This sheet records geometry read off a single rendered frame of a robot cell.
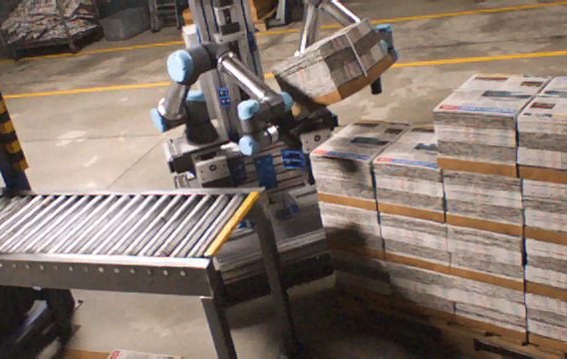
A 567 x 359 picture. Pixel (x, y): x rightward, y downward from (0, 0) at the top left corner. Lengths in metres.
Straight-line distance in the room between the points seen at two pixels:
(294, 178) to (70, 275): 1.27
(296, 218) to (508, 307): 1.34
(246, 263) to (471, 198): 1.26
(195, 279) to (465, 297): 1.07
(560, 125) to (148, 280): 1.42
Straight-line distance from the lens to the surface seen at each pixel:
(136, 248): 2.49
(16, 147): 3.45
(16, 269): 2.73
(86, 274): 2.53
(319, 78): 2.66
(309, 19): 3.26
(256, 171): 3.27
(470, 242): 2.61
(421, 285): 2.85
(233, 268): 3.33
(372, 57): 2.83
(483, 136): 2.39
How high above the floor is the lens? 1.94
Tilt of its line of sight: 25 degrees down
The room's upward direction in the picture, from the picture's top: 12 degrees counter-clockwise
